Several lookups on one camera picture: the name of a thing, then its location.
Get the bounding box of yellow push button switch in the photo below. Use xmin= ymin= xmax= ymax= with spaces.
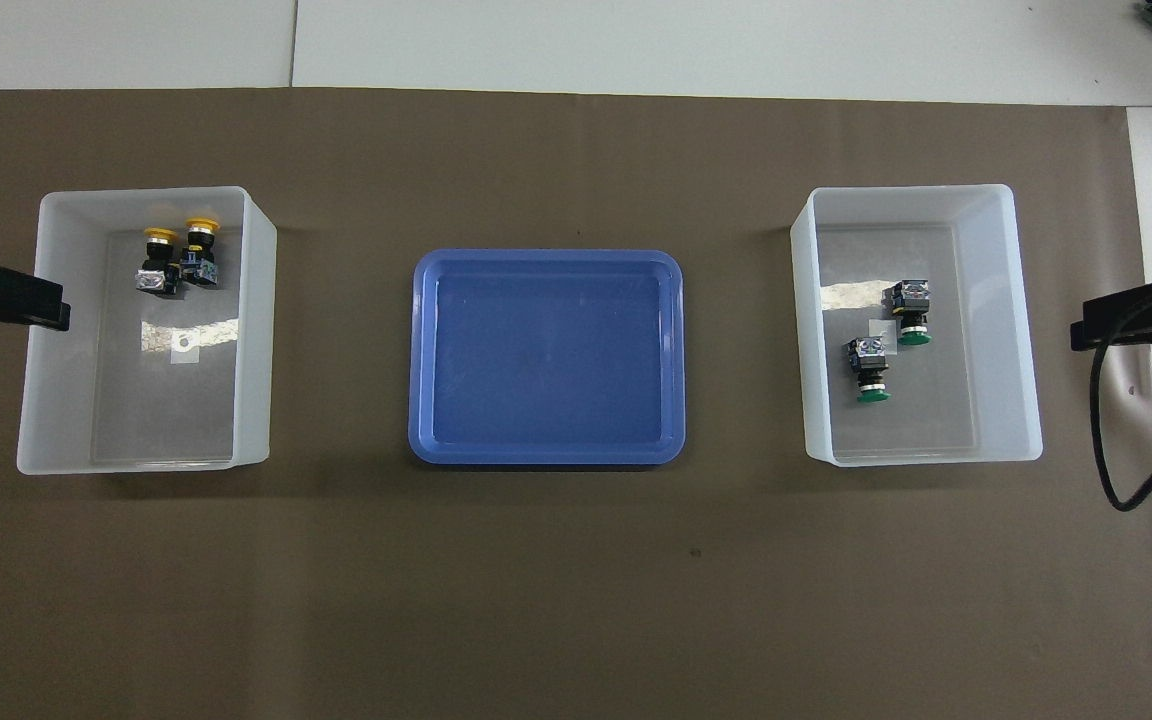
xmin=136 ymin=227 xmax=183 ymax=297
xmin=179 ymin=216 xmax=222 ymax=291

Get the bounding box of green push button switch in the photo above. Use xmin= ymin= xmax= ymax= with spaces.
xmin=842 ymin=337 xmax=893 ymax=406
xmin=883 ymin=280 xmax=934 ymax=348

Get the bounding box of translucent white plastic box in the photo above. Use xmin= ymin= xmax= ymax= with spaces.
xmin=790 ymin=184 xmax=1044 ymax=468
xmin=16 ymin=186 xmax=278 ymax=476

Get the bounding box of blue plastic tray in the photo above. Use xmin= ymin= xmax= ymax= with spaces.
xmin=409 ymin=249 xmax=687 ymax=467

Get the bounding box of brown paper table mat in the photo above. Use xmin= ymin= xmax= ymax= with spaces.
xmin=0 ymin=88 xmax=1152 ymax=720

